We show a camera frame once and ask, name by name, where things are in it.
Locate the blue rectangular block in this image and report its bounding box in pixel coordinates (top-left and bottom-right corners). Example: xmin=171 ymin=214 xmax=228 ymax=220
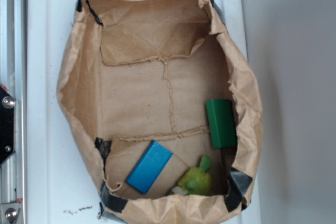
xmin=126 ymin=141 xmax=173 ymax=194

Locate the green rectangular block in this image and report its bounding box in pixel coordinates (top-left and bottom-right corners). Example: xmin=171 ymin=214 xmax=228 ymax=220
xmin=206 ymin=99 xmax=237 ymax=148

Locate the brown paper bag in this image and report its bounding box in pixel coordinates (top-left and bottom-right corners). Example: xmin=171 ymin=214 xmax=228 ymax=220
xmin=57 ymin=0 xmax=263 ymax=223

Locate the green plush toy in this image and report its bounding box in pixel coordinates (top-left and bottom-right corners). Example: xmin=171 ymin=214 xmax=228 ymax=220
xmin=169 ymin=155 xmax=213 ymax=196

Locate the white plastic tray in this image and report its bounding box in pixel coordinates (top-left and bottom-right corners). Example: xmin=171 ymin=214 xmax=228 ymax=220
xmin=26 ymin=0 xmax=229 ymax=223

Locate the black metal bracket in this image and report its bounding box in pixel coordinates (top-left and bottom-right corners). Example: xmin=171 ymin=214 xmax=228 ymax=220
xmin=0 ymin=83 xmax=16 ymax=166

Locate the aluminium frame rail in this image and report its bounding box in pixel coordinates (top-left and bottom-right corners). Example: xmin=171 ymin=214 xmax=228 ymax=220
xmin=1 ymin=0 xmax=27 ymax=223

